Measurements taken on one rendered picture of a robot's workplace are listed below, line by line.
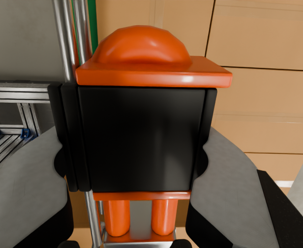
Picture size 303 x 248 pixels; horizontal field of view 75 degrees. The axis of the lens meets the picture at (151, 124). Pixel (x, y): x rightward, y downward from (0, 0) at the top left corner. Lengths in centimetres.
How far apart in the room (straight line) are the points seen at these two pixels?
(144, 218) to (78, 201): 30
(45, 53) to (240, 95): 115
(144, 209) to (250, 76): 77
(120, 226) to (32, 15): 137
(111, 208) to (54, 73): 135
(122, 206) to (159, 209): 3
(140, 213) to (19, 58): 142
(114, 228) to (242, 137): 89
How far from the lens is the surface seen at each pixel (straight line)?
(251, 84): 92
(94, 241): 19
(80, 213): 46
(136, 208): 21
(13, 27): 152
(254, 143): 106
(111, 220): 18
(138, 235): 19
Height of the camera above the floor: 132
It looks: 63 degrees down
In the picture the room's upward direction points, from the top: 175 degrees clockwise
